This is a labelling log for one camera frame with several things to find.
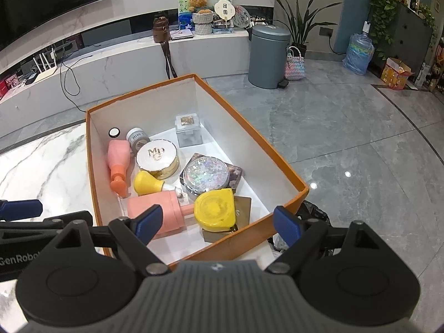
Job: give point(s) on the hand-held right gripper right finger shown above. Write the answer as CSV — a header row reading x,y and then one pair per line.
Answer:
x,y
288,223

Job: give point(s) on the grey jar glitter lid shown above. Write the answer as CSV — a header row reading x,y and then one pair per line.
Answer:
x,y
137,138

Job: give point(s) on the white marble tv console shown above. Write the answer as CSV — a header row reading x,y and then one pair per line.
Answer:
x,y
121,62

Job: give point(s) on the grey cube box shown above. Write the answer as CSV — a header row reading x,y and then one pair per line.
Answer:
x,y
189,135

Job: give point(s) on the black wall outlet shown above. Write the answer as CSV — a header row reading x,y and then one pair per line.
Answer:
x,y
326,31

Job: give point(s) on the patterned round fan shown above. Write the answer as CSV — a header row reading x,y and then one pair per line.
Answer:
x,y
241,15

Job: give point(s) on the green landscape painting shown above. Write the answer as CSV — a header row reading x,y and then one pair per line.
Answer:
x,y
184,10

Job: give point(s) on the black television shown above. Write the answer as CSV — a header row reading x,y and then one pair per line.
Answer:
x,y
45,0

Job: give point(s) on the white round paper fan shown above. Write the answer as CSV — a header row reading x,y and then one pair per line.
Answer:
x,y
223,10

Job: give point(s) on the white gold cushion compact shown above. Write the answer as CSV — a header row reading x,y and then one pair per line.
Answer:
x,y
156,156

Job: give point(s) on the gold-brown gift box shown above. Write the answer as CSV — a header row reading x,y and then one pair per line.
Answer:
x,y
242,208

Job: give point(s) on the blue water jug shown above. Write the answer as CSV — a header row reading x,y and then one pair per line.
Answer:
x,y
359,53

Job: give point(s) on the long-leaf potted plant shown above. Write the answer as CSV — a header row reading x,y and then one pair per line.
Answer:
x,y
301,24

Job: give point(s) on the all-pink pump bottle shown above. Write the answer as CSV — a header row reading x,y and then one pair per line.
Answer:
x,y
166,208

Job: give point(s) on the grey laptop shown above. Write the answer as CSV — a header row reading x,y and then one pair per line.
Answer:
x,y
182,34

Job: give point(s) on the dark grey cabinet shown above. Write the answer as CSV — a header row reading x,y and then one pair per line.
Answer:
x,y
409,38

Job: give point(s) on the pink bottle with orange pump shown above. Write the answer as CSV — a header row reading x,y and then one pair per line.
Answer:
x,y
118,156

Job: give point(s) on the white router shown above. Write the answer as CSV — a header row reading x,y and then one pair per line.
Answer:
x,y
45,73

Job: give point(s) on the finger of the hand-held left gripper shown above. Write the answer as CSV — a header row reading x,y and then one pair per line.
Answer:
x,y
20,210
76,216

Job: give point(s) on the yellow bulb-shaped bottle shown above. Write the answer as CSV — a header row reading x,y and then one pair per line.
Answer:
x,y
145,182

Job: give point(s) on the small white black-rimmed disc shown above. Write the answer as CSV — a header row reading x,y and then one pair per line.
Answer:
x,y
114,133

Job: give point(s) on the yellow tape measure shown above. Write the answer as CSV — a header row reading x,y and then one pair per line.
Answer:
x,y
213,210

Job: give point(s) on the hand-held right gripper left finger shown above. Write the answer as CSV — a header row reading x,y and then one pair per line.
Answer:
x,y
149,223

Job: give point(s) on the large orange cardboard box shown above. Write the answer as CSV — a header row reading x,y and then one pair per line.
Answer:
x,y
166,104

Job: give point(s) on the pastel woven bag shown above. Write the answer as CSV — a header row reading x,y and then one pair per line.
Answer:
x,y
295,66

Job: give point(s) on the dark printed card box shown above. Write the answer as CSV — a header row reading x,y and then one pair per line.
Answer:
x,y
236,175

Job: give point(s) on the round glitter compact mirror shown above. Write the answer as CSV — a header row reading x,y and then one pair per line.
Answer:
x,y
204,175

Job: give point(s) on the grey-green pedal trash can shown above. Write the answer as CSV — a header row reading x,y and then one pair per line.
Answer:
x,y
269,55

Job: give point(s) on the open cardboard carton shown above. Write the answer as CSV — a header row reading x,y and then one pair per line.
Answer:
x,y
395,74

